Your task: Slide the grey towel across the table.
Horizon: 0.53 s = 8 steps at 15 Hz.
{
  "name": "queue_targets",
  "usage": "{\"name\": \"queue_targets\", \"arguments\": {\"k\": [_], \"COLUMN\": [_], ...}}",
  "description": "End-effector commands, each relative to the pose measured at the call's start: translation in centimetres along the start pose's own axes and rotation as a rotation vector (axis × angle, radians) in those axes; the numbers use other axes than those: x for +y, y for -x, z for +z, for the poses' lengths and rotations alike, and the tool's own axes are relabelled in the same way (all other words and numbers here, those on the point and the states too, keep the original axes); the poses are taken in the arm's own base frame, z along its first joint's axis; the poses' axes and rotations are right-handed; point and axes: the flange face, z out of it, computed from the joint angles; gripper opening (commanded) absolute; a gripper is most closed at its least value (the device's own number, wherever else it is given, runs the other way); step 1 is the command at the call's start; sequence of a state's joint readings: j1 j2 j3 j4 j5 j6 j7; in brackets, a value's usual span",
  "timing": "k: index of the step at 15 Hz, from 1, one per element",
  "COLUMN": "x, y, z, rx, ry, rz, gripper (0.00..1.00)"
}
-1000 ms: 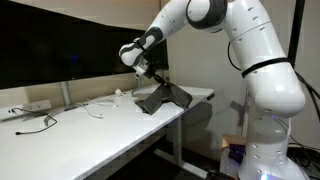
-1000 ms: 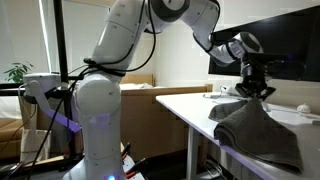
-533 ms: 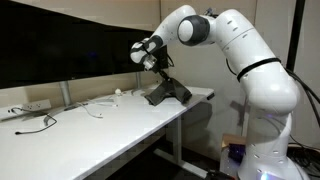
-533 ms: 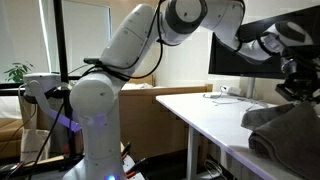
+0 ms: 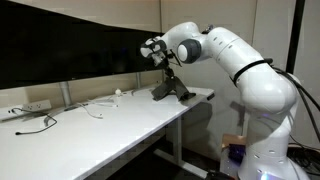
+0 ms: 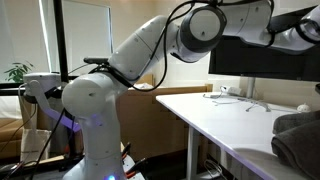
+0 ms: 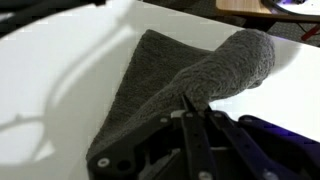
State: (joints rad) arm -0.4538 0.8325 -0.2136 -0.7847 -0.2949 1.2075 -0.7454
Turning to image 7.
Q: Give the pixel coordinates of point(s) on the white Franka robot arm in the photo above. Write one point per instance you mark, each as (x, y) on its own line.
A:
(301, 9)

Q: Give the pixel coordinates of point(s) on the grey towel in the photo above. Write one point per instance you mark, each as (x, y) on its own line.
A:
(186, 80)

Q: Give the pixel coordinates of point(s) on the wooden base board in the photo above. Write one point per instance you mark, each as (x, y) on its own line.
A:
(243, 8)

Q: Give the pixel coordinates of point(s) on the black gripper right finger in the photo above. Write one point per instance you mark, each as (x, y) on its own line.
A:
(253, 150)

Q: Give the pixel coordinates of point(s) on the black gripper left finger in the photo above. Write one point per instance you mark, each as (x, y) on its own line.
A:
(146, 146)

